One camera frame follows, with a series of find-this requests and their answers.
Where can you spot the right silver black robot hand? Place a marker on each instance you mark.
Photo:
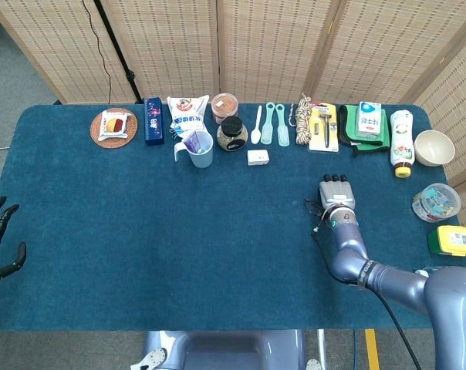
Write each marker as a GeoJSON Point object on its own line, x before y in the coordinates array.
{"type": "Point", "coordinates": [335, 192]}

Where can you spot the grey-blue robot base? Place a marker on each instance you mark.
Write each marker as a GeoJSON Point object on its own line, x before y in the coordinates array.
{"type": "Point", "coordinates": [225, 350]}

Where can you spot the clear tub with brown contents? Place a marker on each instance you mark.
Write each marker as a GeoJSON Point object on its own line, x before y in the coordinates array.
{"type": "Point", "coordinates": [224, 104]}

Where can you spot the green box with yellow lid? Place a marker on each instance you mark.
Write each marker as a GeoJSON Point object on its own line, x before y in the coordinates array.
{"type": "Point", "coordinates": [454, 239]}

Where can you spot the blue felt table cover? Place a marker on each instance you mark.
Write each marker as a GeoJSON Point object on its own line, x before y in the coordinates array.
{"type": "Point", "coordinates": [140, 231]}

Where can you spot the black-rimmed eyeglasses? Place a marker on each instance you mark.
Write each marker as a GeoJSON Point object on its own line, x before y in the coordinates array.
{"type": "Point", "coordinates": [314, 208]}

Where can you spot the round woven rattan coaster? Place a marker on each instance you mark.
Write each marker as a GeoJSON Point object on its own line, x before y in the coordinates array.
{"type": "Point", "coordinates": [113, 143]}

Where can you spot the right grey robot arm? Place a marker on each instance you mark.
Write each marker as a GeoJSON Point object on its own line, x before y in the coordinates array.
{"type": "Point", "coordinates": [387, 275]}

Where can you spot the razor on yellow card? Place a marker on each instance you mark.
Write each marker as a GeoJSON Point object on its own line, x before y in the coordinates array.
{"type": "Point", "coordinates": [318, 143]}

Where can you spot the black stand pole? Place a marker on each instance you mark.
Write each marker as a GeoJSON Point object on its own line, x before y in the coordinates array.
{"type": "Point", "coordinates": [112, 35]}

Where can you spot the light blue mug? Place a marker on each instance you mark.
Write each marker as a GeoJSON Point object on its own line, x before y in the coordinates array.
{"type": "Point", "coordinates": [202, 159]}

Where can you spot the mint green brush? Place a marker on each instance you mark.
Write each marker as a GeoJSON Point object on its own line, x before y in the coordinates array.
{"type": "Point", "coordinates": [267, 133]}
{"type": "Point", "coordinates": [283, 135]}

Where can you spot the purple toothpaste tube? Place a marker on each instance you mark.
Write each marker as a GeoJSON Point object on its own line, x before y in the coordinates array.
{"type": "Point", "coordinates": [194, 140]}

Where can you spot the green black folded cloth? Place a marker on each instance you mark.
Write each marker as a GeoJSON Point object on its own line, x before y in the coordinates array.
{"type": "Point", "coordinates": [346, 131]}

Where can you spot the clear tub of binder clips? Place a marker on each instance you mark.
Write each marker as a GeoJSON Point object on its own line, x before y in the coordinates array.
{"type": "Point", "coordinates": [435, 202]}

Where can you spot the small white box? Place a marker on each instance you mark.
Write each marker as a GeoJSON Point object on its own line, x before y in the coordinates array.
{"type": "Point", "coordinates": [258, 157]}

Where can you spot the dark blue rectangular box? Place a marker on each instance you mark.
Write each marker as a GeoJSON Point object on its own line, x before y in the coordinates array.
{"type": "Point", "coordinates": [154, 123]}

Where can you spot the yellow floor tape strip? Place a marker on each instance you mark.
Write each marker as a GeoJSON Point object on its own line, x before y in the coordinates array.
{"type": "Point", "coordinates": [372, 350]}

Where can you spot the white plastic spoon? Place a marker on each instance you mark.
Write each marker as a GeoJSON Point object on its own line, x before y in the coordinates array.
{"type": "Point", "coordinates": [255, 135]}

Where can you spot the white printed snack bag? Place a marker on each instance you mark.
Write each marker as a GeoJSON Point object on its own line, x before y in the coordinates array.
{"type": "Point", "coordinates": [186, 112]}

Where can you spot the white sauce bottle yellow cap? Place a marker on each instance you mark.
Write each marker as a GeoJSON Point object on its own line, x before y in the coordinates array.
{"type": "Point", "coordinates": [402, 142]}

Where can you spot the white red yellow snack packet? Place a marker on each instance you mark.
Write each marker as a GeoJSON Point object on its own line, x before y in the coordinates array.
{"type": "Point", "coordinates": [113, 125]}

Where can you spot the white blue milk carton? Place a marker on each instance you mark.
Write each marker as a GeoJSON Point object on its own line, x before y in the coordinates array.
{"type": "Point", "coordinates": [368, 121]}

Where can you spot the beige bowl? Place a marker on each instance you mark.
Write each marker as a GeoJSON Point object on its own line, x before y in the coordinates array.
{"type": "Point", "coordinates": [433, 148]}

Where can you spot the glass jar with black lid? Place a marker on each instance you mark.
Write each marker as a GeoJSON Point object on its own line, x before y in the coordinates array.
{"type": "Point", "coordinates": [231, 127]}

